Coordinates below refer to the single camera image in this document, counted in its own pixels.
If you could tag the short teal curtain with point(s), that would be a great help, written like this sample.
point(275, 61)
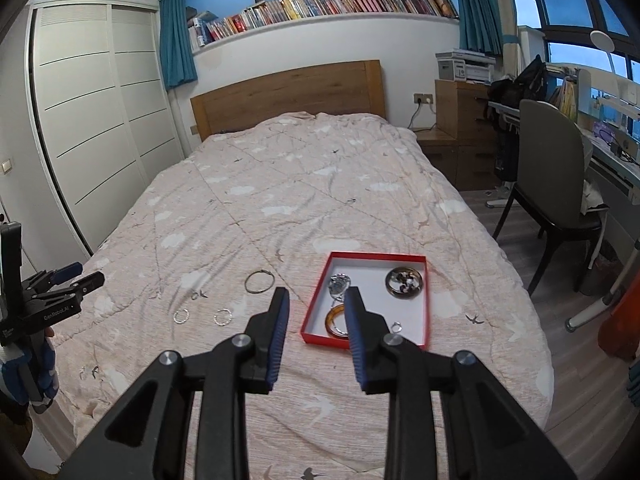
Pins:
point(177, 40)

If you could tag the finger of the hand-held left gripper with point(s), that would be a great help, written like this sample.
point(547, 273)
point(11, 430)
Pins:
point(87, 282)
point(67, 270)

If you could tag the red jewelry box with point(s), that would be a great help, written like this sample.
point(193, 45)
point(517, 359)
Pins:
point(370, 280)

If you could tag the dark brown bangle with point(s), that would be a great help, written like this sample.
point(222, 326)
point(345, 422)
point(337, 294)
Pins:
point(388, 282)

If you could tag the orange bag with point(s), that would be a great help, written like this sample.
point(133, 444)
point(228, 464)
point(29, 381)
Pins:
point(620, 325)

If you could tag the thin silver bangle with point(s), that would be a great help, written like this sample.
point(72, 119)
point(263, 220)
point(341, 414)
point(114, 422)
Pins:
point(246, 282)

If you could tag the wooden dresser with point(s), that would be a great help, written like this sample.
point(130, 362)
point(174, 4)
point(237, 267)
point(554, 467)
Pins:
point(460, 125)

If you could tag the white light switch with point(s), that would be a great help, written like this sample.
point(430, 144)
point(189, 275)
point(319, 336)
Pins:
point(6, 166)

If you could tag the grey white printer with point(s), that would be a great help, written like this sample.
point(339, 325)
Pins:
point(465, 67)

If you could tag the black bag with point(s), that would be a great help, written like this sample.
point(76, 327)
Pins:
point(525, 80)

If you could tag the wooden bed headboard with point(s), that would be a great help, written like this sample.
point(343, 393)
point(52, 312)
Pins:
point(280, 95)

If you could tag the amber bangle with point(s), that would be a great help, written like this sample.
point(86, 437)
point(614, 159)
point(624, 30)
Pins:
point(330, 322)

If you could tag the row of books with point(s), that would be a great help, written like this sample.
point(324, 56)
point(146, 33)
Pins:
point(325, 7)

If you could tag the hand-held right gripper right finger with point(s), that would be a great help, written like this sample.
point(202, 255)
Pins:
point(357, 340)

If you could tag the white desk lamp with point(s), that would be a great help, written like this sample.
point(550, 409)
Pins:
point(602, 42)

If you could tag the white wardrobe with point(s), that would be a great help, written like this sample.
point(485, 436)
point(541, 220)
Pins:
point(95, 110)

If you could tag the silver hoop earring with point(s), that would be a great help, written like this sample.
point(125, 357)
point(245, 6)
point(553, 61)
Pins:
point(175, 316)
point(215, 318)

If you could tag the long teal curtain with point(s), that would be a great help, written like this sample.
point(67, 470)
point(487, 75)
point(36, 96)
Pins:
point(477, 5)

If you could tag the grey chair black legs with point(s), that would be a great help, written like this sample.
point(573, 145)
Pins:
point(547, 175)

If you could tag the person's left hand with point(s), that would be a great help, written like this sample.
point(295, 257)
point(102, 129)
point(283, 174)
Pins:
point(42, 365)

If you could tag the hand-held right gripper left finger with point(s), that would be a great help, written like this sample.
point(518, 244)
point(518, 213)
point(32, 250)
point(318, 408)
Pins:
point(277, 340)

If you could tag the double wall socket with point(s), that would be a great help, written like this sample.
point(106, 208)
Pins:
point(423, 98)

